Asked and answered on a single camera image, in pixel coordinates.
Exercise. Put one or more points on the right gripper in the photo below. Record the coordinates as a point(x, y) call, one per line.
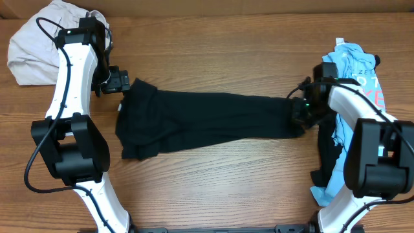
point(299, 119)

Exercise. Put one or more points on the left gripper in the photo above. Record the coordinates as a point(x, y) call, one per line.
point(119, 81)

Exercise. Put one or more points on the black t-shirt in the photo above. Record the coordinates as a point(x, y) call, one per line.
point(152, 121)

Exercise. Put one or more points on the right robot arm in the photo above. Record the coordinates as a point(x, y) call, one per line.
point(379, 162)

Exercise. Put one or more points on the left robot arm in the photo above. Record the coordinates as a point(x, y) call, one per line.
point(70, 144)

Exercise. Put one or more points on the beige folded trousers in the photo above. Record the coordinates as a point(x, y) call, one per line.
point(32, 56)

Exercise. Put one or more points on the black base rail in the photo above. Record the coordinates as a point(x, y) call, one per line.
point(223, 230)

